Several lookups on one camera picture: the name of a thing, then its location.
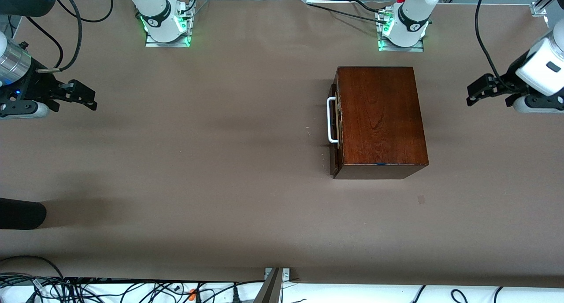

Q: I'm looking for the long black power cable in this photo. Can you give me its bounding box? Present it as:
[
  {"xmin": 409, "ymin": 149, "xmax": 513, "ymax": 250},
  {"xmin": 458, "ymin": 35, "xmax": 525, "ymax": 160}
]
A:
[{"xmin": 305, "ymin": 1, "xmax": 393, "ymax": 26}]

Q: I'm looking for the aluminium corner bracket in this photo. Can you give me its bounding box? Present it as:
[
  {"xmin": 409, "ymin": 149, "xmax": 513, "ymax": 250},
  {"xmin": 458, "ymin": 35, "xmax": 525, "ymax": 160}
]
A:
[{"xmin": 264, "ymin": 268, "xmax": 290, "ymax": 282}]

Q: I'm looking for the short thin black cable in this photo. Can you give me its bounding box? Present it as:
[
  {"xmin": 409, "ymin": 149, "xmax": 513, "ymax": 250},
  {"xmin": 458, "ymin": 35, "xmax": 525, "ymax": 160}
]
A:
[{"xmin": 350, "ymin": 0, "xmax": 384, "ymax": 14}]

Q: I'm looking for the arched black cable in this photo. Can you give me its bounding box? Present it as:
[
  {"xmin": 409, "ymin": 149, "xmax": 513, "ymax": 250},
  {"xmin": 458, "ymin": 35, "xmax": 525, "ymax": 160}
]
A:
[{"xmin": 0, "ymin": 255, "xmax": 67, "ymax": 281}]

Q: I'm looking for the dark brown wooden cabinet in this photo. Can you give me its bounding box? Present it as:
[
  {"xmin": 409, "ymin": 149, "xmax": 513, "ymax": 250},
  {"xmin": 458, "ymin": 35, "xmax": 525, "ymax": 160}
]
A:
[{"xmin": 330, "ymin": 66, "xmax": 429, "ymax": 180}]

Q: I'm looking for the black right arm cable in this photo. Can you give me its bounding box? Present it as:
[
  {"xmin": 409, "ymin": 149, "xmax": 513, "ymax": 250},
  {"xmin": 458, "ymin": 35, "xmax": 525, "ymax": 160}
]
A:
[{"xmin": 9, "ymin": 0, "xmax": 114, "ymax": 73}]

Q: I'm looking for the wooden drawer with white handle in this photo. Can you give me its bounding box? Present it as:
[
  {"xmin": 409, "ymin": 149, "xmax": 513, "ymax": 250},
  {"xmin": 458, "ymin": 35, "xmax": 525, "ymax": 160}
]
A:
[{"xmin": 327, "ymin": 70, "xmax": 341, "ymax": 163}]

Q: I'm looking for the black rounded cylinder object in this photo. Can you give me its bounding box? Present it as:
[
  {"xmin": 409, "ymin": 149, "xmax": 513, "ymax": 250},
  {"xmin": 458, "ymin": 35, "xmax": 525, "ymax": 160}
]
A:
[{"xmin": 0, "ymin": 197, "xmax": 47, "ymax": 230}]

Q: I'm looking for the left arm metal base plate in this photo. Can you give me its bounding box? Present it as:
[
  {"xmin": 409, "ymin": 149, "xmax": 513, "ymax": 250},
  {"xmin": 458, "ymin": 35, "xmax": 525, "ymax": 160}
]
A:
[{"xmin": 378, "ymin": 37, "xmax": 425, "ymax": 52}]

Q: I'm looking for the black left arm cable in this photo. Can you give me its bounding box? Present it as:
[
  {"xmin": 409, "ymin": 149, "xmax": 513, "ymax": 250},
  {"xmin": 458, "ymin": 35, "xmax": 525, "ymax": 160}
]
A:
[{"xmin": 476, "ymin": 0, "xmax": 512, "ymax": 90}]

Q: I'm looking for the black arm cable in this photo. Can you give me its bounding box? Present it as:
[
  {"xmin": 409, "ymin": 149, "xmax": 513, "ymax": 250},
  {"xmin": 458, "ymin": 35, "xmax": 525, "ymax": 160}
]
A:
[
  {"xmin": 9, "ymin": 0, "xmax": 114, "ymax": 73},
  {"xmin": 476, "ymin": 0, "xmax": 512, "ymax": 90}
]

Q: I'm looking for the dark metal strut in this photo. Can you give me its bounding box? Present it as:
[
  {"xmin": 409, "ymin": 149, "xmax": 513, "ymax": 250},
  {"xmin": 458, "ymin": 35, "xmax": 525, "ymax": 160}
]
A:
[{"xmin": 253, "ymin": 269, "xmax": 283, "ymax": 303}]

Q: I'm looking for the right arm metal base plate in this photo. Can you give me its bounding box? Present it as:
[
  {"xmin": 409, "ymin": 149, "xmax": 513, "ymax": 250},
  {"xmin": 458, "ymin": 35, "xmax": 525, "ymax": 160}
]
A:
[{"xmin": 145, "ymin": 30, "xmax": 191, "ymax": 48}]

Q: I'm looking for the aluminium frame corner profile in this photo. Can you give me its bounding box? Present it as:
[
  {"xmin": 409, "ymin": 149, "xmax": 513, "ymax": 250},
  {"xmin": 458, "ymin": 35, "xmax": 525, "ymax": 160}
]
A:
[{"xmin": 530, "ymin": 0, "xmax": 557, "ymax": 17}]

